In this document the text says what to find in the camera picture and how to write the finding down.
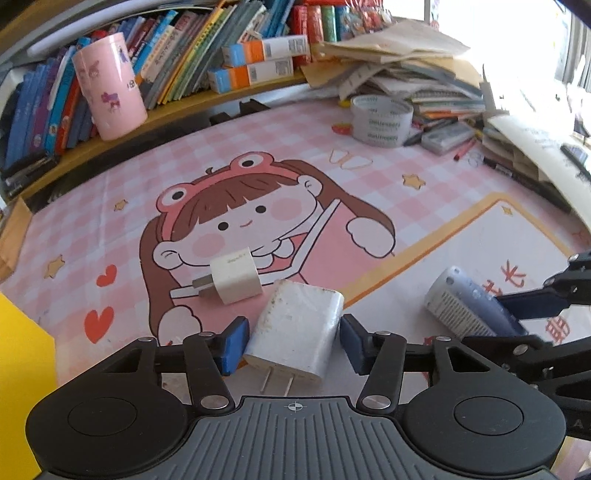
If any grey pencil box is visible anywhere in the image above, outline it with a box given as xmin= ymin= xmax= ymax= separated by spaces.
xmin=420 ymin=122 xmax=476 ymax=155

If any black marker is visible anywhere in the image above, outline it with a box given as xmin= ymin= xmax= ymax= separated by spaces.
xmin=482 ymin=157 xmax=573 ymax=213

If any pile of papers and books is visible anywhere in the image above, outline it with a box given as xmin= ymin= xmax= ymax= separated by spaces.
xmin=307 ymin=18 xmax=591 ymax=213

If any orange white carton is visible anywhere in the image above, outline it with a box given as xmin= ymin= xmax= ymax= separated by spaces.
xmin=222 ymin=36 xmax=310 ymax=68
xmin=208 ymin=58 xmax=295 ymax=90

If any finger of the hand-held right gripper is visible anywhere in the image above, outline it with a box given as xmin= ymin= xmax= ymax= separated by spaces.
xmin=494 ymin=251 xmax=591 ymax=322
xmin=462 ymin=333 xmax=591 ymax=385

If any small white charger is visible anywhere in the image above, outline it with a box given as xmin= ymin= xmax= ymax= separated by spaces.
xmin=191 ymin=248 xmax=263 ymax=305

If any red pen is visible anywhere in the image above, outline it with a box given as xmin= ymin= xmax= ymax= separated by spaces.
xmin=453 ymin=138 xmax=478 ymax=162

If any blue white tube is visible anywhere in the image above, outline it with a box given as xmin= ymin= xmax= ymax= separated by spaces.
xmin=424 ymin=265 xmax=529 ymax=340

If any white wooden bookshelf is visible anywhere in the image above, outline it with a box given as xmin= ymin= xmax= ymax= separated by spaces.
xmin=0 ymin=69 xmax=310 ymax=204

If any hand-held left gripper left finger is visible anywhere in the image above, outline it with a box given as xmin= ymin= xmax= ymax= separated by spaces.
xmin=98 ymin=316 xmax=251 ymax=414

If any red book box set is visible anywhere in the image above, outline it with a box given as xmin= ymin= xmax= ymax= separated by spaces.
xmin=291 ymin=0 xmax=393 ymax=44

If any grey tape roll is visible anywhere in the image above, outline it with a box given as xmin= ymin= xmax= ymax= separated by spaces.
xmin=349 ymin=95 xmax=415 ymax=148

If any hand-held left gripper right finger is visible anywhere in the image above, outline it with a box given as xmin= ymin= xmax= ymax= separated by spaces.
xmin=339 ymin=314 xmax=498 ymax=412

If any yellow cardboard box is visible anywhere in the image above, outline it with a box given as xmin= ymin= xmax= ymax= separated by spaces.
xmin=0 ymin=293 xmax=57 ymax=480

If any row of leaning books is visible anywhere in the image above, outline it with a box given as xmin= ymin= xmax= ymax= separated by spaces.
xmin=0 ymin=0 xmax=296 ymax=181

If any large white charger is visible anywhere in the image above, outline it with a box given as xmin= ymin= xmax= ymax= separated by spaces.
xmin=242 ymin=279 xmax=345 ymax=398

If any pink checked desktop cloth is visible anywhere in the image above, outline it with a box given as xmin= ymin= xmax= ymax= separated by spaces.
xmin=0 ymin=99 xmax=591 ymax=398

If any dark flat device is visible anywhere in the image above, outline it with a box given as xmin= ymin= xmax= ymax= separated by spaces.
xmin=561 ymin=144 xmax=591 ymax=180

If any pink cartoon cup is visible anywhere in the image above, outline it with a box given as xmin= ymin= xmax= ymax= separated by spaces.
xmin=71 ymin=32 xmax=148 ymax=141

